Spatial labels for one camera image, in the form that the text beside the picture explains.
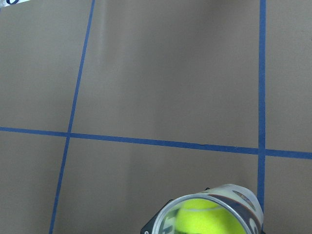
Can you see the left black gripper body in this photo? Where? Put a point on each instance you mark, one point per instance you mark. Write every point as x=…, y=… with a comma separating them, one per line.
x=152, y=226

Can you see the clear tennis ball can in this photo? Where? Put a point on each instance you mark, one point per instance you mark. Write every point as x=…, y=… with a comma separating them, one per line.
x=240, y=201

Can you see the yellow Roland Garros tennis ball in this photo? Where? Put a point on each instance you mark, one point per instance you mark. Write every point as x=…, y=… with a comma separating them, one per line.
x=200, y=216

